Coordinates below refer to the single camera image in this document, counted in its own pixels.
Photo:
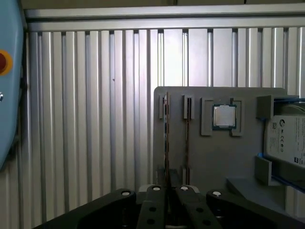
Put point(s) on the hard disk in blue carrier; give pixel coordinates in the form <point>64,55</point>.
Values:
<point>286,138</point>

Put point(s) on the grey parts rack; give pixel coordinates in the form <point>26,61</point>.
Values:
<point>214,155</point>

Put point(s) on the silver CPU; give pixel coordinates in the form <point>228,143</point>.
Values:
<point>224,117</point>

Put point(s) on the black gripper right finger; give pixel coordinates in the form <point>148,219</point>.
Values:
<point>193,212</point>

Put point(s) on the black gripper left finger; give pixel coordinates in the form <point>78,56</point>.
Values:
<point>152,210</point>

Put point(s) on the blue RAM stick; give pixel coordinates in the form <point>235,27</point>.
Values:
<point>167,133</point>
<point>187,143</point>

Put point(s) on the pale blue teach pendant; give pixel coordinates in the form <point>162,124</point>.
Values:
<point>9,107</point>

